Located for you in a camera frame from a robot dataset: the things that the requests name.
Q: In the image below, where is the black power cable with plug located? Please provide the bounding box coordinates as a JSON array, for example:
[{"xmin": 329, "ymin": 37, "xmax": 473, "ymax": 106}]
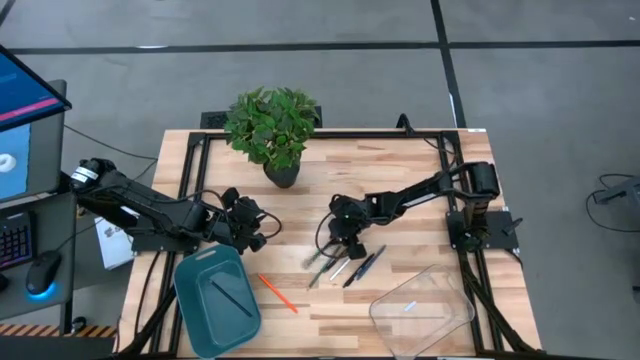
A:
[{"xmin": 396, "ymin": 113, "xmax": 454, "ymax": 151}]

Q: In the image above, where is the teal plastic bin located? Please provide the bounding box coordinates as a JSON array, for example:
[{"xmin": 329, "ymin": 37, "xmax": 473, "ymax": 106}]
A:
[{"xmin": 172, "ymin": 243, "xmax": 263, "ymax": 360}]

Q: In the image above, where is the green plant in black pot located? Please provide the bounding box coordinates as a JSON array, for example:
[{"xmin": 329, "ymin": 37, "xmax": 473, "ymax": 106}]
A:
[{"xmin": 223, "ymin": 86, "xmax": 322, "ymax": 190}]

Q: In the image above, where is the blue pen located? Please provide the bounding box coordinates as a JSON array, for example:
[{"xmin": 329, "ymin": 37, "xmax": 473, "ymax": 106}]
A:
[{"xmin": 355, "ymin": 243, "xmax": 388, "ymax": 281}]

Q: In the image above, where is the black equipment with cable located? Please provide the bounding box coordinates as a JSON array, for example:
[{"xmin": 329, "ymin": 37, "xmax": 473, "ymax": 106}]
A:
[{"xmin": 585, "ymin": 173, "xmax": 640, "ymax": 234}]

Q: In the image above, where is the dark pen with clear barrel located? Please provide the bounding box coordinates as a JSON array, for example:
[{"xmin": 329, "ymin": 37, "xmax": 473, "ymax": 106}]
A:
[{"xmin": 319, "ymin": 248, "xmax": 350, "ymax": 275}]

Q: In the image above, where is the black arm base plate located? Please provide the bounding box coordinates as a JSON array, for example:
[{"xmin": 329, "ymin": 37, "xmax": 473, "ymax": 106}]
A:
[
  {"xmin": 445, "ymin": 209, "xmax": 520, "ymax": 252},
  {"xmin": 130, "ymin": 232, "xmax": 201, "ymax": 254}
]

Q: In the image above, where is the thin black pencil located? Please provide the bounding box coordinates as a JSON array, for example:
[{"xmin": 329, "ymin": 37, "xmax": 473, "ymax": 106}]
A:
[{"xmin": 208, "ymin": 278, "xmax": 255, "ymax": 319}]

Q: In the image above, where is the black aluminium table frame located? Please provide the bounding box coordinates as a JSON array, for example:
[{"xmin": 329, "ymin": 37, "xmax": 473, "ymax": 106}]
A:
[{"xmin": 117, "ymin": 128, "xmax": 546, "ymax": 360}]

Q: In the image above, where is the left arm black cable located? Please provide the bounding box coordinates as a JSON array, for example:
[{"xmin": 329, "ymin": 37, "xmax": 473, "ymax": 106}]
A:
[{"xmin": 259, "ymin": 209, "xmax": 284, "ymax": 240}]

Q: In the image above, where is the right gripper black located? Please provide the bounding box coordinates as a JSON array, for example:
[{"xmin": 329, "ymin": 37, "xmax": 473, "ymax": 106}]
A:
[{"xmin": 325, "ymin": 194, "xmax": 374, "ymax": 259}]

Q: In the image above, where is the orange pencil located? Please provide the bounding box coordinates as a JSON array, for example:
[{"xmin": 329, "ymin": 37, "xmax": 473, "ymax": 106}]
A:
[{"xmin": 257, "ymin": 272, "xmax": 300, "ymax": 315}]

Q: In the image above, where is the black tilted computer monitor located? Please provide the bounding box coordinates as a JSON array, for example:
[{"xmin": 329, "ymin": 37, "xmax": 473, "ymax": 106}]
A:
[{"xmin": 0, "ymin": 43, "xmax": 73, "ymax": 134}]

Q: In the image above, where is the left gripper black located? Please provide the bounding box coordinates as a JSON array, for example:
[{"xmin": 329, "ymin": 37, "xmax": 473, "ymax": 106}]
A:
[{"xmin": 219, "ymin": 187, "xmax": 269, "ymax": 255}]

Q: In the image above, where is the clear plastic bin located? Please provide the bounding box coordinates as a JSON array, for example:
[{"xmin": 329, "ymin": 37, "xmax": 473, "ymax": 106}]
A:
[{"xmin": 368, "ymin": 263, "xmax": 477, "ymax": 360}]

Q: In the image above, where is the black floor cable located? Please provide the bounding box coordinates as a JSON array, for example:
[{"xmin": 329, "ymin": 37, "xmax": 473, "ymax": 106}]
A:
[{"xmin": 63, "ymin": 124, "xmax": 159, "ymax": 162}]

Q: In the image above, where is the yellow black hazard strip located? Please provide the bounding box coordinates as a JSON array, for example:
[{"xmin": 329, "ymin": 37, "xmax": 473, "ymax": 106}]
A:
[{"xmin": 0, "ymin": 323, "xmax": 117, "ymax": 339}]

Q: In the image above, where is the white booklet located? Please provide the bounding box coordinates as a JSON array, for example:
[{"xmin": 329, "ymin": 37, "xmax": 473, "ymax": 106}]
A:
[{"xmin": 93, "ymin": 205, "xmax": 137, "ymax": 271}]

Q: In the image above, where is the black computer mouse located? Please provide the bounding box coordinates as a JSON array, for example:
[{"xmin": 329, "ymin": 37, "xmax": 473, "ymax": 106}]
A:
[{"xmin": 24, "ymin": 249, "xmax": 64, "ymax": 297}]

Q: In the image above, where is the dark computer desk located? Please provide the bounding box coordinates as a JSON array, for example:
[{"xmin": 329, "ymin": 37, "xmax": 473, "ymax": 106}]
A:
[{"xmin": 0, "ymin": 192, "xmax": 79, "ymax": 321}]

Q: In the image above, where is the black keyboard with coloured lights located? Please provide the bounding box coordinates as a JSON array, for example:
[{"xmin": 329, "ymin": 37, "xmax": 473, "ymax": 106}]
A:
[{"xmin": 0, "ymin": 212, "xmax": 37, "ymax": 272}]

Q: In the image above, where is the grey-framed computer monitor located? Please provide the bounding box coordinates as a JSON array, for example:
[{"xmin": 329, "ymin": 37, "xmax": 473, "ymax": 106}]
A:
[{"xmin": 0, "ymin": 79, "xmax": 68, "ymax": 204}]

